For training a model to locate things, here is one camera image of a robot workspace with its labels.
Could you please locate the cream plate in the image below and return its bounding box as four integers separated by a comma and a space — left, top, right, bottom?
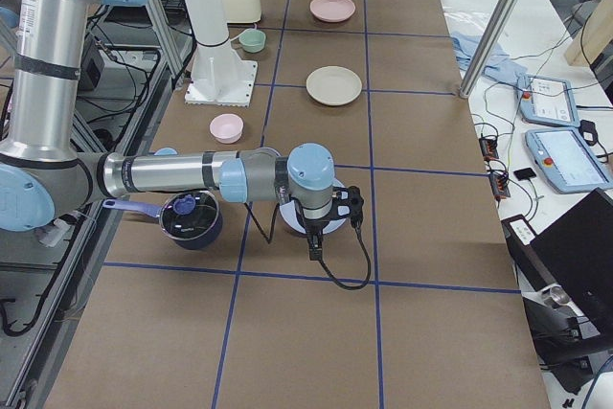
306, 66, 362, 106

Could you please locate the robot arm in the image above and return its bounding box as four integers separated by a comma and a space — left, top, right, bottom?
1, 0, 337, 261

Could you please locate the light blue cup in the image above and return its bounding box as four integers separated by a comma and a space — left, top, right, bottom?
154, 148, 178, 156

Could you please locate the teach pendant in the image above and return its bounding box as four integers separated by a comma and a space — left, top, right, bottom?
524, 127, 612, 193
516, 74, 579, 127

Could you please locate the aluminium frame post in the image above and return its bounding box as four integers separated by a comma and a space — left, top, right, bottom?
459, 0, 518, 99

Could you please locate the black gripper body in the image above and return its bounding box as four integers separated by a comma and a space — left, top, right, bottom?
300, 212, 330, 261

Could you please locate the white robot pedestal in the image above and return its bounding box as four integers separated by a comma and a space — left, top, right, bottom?
184, 0, 258, 107

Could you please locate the black laptop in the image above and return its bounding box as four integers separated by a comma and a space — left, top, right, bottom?
502, 189, 612, 394

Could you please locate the blue plate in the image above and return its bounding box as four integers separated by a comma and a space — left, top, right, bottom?
280, 177, 346, 235

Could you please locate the dark blue lidded pot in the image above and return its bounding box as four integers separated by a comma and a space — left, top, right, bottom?
102, 190, 223, 250

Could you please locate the upper teach pendant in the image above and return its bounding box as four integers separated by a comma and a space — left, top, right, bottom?
516, 74, 579, 127

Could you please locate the lower teach pendant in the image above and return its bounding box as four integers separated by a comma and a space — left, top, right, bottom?
524, 127, 612, 193

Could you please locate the pink bowl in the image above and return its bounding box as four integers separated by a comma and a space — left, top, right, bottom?
209, 113, 244, 144

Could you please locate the pink plate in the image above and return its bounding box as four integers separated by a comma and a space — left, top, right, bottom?
309, 0, 356, 23

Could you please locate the light blue cloth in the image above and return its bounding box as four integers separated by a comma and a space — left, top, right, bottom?
450, 30, 529, 84

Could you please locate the green bowl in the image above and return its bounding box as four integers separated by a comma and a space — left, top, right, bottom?
238, 29, 266, 54

